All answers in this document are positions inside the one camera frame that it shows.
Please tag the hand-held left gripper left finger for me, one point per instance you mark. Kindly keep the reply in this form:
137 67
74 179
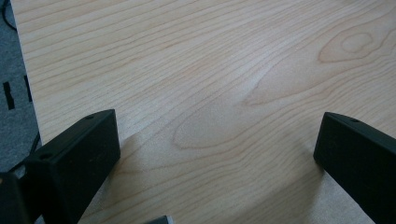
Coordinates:
71 166

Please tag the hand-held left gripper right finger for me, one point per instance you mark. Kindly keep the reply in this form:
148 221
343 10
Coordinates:
361 161

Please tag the black tape strip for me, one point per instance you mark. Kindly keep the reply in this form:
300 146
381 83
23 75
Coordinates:
8 95

